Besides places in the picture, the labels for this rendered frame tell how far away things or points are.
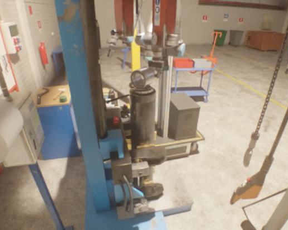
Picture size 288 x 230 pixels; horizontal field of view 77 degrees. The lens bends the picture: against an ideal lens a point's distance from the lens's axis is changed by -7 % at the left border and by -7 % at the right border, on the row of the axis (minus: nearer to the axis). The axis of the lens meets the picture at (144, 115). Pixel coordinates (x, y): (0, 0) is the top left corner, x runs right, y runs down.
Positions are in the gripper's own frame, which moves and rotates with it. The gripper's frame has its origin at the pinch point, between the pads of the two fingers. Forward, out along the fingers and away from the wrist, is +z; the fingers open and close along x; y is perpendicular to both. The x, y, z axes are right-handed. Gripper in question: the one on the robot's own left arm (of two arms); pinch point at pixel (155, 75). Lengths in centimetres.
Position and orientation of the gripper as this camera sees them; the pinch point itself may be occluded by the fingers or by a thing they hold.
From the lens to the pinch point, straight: 176.1
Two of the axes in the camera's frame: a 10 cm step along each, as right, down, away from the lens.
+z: 0.0, 8.7, 4.9
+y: -4.5, 4.4, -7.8
